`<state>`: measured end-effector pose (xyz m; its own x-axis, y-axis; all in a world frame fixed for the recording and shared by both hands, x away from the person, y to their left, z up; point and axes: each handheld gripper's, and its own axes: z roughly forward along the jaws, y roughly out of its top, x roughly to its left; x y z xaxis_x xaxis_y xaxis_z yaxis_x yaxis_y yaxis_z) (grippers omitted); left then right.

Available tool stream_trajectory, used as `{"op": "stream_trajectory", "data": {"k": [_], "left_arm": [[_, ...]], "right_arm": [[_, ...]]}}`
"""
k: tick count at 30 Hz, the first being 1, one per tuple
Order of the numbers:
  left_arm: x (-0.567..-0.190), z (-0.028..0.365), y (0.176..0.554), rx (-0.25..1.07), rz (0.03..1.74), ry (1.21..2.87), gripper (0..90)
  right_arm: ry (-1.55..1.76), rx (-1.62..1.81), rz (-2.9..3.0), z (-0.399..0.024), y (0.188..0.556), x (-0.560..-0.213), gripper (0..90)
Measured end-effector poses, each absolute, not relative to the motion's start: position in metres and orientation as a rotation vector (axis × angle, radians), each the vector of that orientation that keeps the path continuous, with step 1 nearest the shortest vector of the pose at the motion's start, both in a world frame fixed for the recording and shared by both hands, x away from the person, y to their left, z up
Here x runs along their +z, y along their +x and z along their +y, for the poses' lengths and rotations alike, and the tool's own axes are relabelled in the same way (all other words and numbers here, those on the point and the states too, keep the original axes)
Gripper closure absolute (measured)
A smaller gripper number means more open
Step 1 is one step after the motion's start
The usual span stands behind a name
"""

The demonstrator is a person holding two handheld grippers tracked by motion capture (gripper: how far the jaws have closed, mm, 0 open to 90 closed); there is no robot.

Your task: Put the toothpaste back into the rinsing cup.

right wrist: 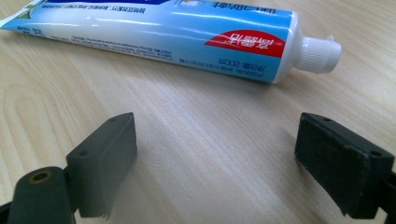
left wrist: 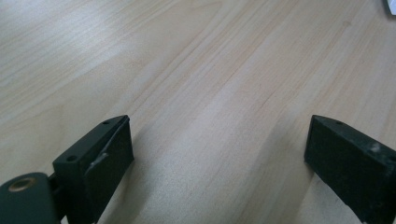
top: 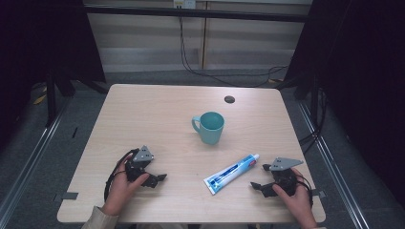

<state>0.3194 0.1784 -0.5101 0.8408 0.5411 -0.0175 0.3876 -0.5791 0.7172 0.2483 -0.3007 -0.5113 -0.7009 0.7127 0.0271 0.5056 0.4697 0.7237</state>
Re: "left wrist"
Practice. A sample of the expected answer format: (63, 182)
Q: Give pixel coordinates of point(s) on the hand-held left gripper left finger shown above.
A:
(93, 168)

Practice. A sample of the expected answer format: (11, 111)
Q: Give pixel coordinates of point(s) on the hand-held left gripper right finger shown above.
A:
(348, 161)

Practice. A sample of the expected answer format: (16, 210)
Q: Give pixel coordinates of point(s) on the white object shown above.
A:
(392, 6)

